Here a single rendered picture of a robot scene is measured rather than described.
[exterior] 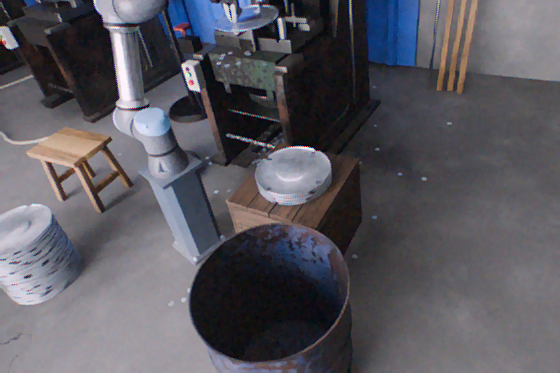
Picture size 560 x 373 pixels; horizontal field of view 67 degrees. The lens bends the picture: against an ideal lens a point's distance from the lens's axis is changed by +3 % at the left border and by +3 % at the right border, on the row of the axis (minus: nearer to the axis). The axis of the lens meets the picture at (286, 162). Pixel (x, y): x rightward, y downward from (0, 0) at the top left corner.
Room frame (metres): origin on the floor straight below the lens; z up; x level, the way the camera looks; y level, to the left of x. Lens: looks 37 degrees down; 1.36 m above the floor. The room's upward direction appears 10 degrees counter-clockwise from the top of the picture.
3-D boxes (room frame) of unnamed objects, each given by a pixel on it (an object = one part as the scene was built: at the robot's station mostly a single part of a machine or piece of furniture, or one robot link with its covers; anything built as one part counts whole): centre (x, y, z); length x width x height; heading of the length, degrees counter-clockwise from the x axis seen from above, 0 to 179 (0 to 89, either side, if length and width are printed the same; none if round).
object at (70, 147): (1.85, 1.06, 0.16); 0.34 x 0.24 x 0.34; 58
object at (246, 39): (1.85, 0.08, 0.72); 0.25 x 0.14 x 0.14; 141
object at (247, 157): (1.88, 0.06, 0.14); 0.59 x 0.10 x 0.05; 141
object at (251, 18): (1.87, 0.06, 0.79); 0.29 x 0.29 x 0.01
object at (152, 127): (1.33, 0.46, 0.62); 0.13 x 0.12 x 0.14; 43
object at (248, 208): (1.23, -0.02, 0.18); 0.40 x 0.38 x 0.35; 145
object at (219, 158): (2.26, 0.10, 0.45); 0.92 x 0.12 x 0.90; 141
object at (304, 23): (1.88, -0.16, 0.76); 0.17 x 0.06 x 0.10; 51
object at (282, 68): (1.93, -0.32, 0.45); 0.92 x 0.12 x 0.90; 141
